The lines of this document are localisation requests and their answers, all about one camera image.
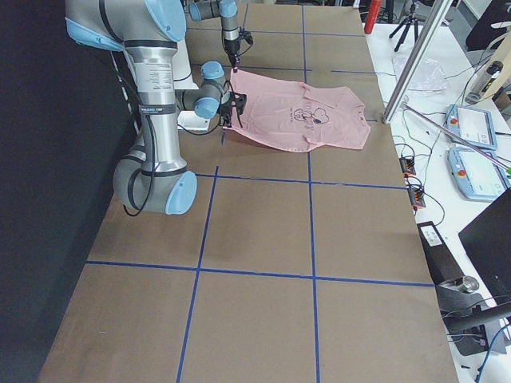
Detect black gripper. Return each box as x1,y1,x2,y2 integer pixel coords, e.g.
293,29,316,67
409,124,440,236
219,91,247,128
222,28,253,73

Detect pink snoopy t-shirt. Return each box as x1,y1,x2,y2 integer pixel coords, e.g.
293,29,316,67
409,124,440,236
230,70,370,152

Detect blue tape grid lines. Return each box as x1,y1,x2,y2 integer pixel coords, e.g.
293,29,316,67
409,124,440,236
85,3,436,383

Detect red fire extinguisher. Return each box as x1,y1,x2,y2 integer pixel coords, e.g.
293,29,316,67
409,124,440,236
364,0,382,34

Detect orange black connector box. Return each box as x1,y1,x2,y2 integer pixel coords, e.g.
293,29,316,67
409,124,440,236
399,156,416,177

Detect clear plastic bag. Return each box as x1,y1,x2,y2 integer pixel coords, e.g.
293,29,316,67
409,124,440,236
392,54,449,92

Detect upper blue teach pendant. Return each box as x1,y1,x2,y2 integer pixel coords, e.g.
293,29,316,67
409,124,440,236
446,104,498,151

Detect blue teach pendant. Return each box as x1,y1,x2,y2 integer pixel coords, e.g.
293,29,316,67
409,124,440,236
448,146,510,202
446,104,498,151

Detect lower blue teach pendant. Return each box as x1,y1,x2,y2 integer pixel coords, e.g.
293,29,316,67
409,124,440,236
448,146,510,202

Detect black box with label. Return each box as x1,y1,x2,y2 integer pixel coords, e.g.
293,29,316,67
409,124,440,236
417,221,465,285

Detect black monitor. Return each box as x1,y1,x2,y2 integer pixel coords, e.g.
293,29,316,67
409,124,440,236
458,190,511,298

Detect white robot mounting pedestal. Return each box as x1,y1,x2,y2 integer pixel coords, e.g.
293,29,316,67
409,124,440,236
159,0,212,132

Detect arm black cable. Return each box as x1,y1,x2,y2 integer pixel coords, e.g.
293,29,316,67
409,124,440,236
121,115,160,219

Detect black camera tripod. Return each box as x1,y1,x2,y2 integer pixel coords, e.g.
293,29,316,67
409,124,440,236
389,1,419,52

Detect aluminium frame post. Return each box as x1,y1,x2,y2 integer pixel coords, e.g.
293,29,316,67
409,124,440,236
382,0,452,124

